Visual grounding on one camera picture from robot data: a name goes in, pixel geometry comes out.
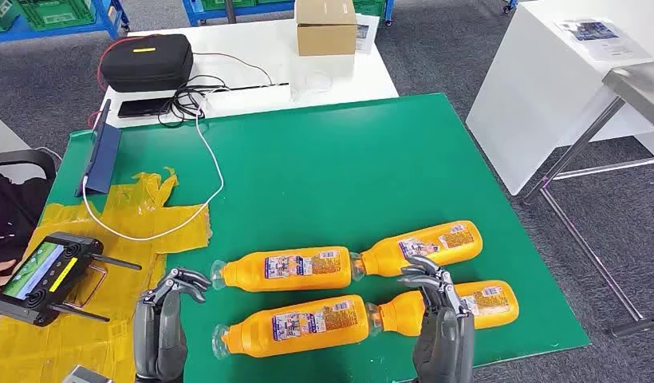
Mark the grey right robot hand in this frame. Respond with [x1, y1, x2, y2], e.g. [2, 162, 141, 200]
[396, 255, 476, 383]

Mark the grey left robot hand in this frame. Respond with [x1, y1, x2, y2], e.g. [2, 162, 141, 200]
[132, 267, 212, 383]

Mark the black remote controller with screen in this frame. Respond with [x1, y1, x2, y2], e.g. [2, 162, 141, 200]
[0, 231, 143, 328]

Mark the orange detergent bottle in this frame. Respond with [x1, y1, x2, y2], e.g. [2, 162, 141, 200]
[376, 280, 520, 338]
[357, 220, 484, 278]
[211, 294, 372, 359]
[211, 246, 356, 293]

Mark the person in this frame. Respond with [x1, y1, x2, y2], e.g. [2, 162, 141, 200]
[0, 176, 54, 339]

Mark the yellow taped plastic sheet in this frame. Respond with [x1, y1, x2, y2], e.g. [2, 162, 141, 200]
[0, 168, 212, 383]

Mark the blue tablet case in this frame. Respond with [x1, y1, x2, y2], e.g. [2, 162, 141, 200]
[74, 98, 123, 198]

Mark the green table mat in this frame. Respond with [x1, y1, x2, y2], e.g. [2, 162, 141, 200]
[41, 93, 593, 383]

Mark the black phone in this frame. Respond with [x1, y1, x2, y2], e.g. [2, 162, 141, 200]
[116, 97, 172, 119]

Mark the blue metal shelf rack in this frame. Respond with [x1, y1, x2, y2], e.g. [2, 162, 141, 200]
[181, 0, 396, 27]
[0, 0, 131, 46]

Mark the white power strip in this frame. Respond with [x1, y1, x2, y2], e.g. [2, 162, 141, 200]
[205, 84, 291, 117]

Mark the black carrying case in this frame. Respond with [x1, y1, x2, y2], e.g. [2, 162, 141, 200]
[98, 34, 195, 94]

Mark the green plastic crate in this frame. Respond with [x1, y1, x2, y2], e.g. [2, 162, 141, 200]
[0, 0, 22, 33]
[203, 0, 297, 10]
[353, 0, 386, 17]
[18, 0, 96, 31]

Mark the white desk with side panel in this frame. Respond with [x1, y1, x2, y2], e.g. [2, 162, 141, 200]
[465, 0, 654, 196]

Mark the clear plastic bag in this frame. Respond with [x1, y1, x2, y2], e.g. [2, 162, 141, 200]
[290, 69, 336, 104]

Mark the white table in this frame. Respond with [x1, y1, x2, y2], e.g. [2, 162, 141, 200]
[97, 15, 400, 131]

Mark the printed paper sheet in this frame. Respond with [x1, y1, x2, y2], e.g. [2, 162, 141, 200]
[353, 14, 381, 56]
[553, 18, 653, 61]

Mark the steel table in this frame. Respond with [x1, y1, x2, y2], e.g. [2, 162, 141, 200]
[519, 59, 654, 339]

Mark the cardboard box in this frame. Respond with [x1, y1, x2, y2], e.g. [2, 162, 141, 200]
[295, 0, 358, 57]

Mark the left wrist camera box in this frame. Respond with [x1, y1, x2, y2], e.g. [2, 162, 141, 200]
[62, 365, 114, 383]

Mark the white cable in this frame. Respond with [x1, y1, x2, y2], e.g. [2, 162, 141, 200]
[81, 87, 225, 243]

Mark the red cable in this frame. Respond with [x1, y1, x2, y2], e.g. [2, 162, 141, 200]
[87, 34, 164, 128]

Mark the black cable bundle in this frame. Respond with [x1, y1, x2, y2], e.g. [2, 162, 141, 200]
[157, 73, 291, 128]

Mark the thin dark cable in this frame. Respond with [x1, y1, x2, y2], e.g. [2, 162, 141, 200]
[191, 51, 275, 85]

